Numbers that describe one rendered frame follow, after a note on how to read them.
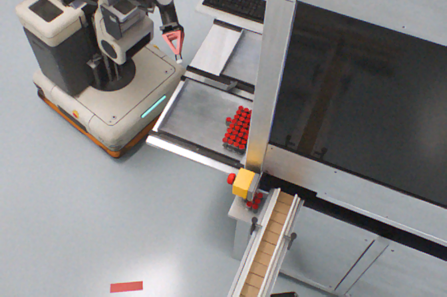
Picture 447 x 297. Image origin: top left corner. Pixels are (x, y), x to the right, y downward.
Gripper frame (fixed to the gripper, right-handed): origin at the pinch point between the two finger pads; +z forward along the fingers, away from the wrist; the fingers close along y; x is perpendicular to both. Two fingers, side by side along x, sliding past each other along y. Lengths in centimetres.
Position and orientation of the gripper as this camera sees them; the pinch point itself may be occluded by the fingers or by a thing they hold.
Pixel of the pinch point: (177, 52)
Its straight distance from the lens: 183.9
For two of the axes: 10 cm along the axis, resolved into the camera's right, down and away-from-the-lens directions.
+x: 9.6, -2.4, -1.6
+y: -1.6, 0.1, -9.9
